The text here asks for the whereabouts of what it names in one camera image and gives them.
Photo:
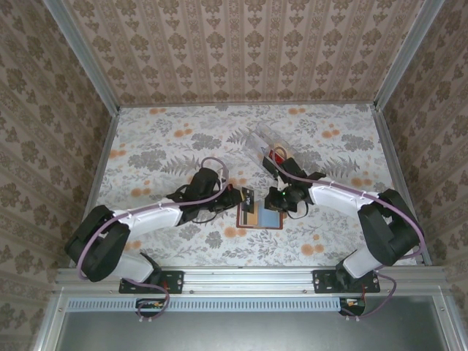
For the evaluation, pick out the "black card with white print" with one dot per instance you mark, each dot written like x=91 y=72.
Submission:
x=249 y=199

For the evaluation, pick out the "brown leather card holder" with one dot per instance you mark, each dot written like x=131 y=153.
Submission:
x=270 y=219

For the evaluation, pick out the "gold card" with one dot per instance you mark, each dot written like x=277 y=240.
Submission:
x=250 y=219
x=289 y=151

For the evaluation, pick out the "clear plastic card box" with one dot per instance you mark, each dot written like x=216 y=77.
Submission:
x=256 y=142

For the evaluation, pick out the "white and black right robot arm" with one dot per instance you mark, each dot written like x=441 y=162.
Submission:
x=340 y=195

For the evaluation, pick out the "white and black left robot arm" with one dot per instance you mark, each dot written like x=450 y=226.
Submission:
x=153 y=215

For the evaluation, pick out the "black patterned card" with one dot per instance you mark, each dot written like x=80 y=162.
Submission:
x=270 y=167

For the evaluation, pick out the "red card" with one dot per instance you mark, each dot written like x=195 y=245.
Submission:
x=279 y=158

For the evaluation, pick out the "grey metal panel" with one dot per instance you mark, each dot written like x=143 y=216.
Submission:
x=248 y=332

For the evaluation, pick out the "aluminium frame cross rail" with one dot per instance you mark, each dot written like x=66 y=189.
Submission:
x=248 y=279

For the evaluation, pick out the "aluminium side rail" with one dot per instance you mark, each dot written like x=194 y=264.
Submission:
x=96 y=183
x=401 y=183

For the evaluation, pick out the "aluminium frame post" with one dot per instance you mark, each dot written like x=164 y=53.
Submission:
x=85 y=55
x=406 y=55

